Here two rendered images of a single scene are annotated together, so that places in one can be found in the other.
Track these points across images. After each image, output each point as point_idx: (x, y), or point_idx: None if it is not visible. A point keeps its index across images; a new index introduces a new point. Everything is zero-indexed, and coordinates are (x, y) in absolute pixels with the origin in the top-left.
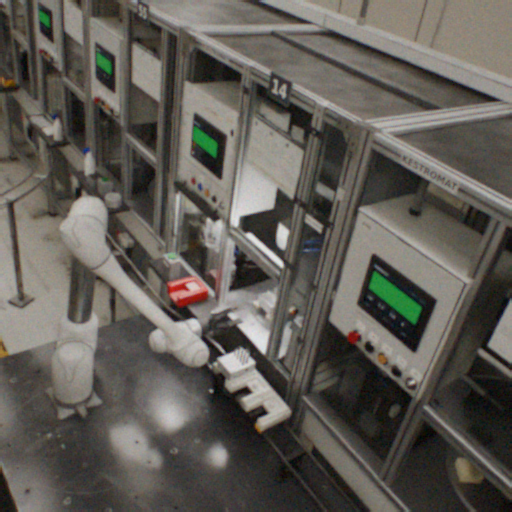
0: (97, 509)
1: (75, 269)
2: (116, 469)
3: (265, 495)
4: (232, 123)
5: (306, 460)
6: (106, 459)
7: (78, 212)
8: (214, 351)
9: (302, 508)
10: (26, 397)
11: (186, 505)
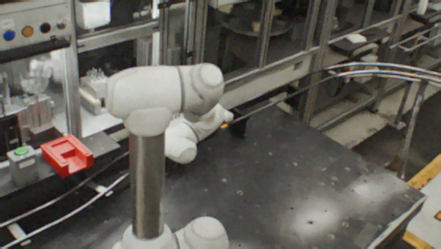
0: (313, 228)
1: (163, 161)
2: (272, 224)
3: (258, 143)
4: None
5: (221, 124)
6: (266, 234)
7: (172, 75)
8: (105, 178)
9: (261, 127)
10: None
11: (285, 180)
